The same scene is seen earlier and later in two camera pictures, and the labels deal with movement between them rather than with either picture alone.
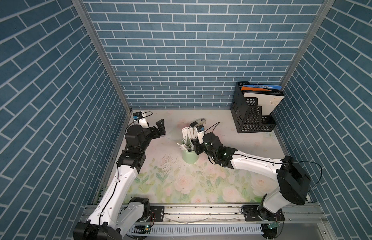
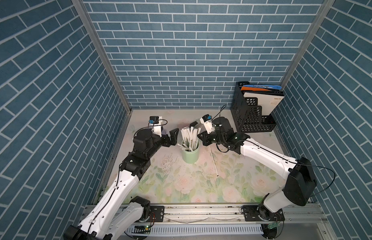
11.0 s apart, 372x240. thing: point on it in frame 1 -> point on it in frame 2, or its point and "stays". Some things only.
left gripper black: x=161 y=130 -> x=172 y=140
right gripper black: x=197 y=145 -> x=204 y=138
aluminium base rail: x=308 y=214 stays
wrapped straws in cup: x=188 y=133 stays
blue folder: x=269 y=86 stays
